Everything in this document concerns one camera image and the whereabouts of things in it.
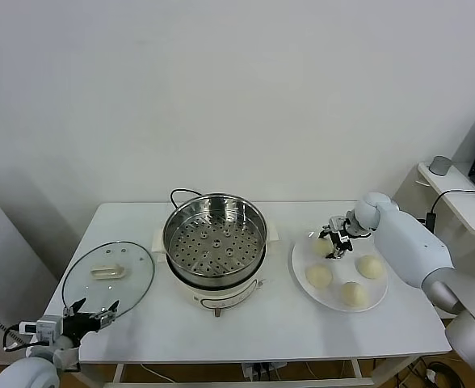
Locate white power strip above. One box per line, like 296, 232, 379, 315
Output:
241, 362, 287, 381

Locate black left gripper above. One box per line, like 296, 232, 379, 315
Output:
61, 297, 120, 348

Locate black cable with adapter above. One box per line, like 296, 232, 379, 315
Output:
418, 189, 475, 234

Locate round glass pot lid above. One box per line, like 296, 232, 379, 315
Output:
61, 241, 157, 320

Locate round white plate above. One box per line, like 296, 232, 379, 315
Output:
290, 229, 389, 313

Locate perforated steel steamer basket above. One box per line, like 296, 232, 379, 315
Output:
151, 193, 281, 284

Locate cream electric cooker base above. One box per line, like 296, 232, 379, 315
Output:
152, 238, 279, 318

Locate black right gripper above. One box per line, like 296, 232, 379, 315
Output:
318, 226, 358, 260

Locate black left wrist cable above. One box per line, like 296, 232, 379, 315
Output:
2, 323, 36, 353

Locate thin white floor cable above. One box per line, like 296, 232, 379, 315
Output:
140, 363, 172, 383

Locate grey cylinder speaker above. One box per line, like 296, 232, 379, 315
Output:
430, 155, 453, 177

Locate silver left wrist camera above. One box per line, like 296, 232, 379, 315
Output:
19, 314, 64, 344

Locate white table frame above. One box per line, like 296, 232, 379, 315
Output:
78, 357, 408, 388

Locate white side desk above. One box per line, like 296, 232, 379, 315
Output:
390, 161, 475, 286

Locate black cooker power cord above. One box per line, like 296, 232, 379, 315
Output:
169, 188, 206, 211

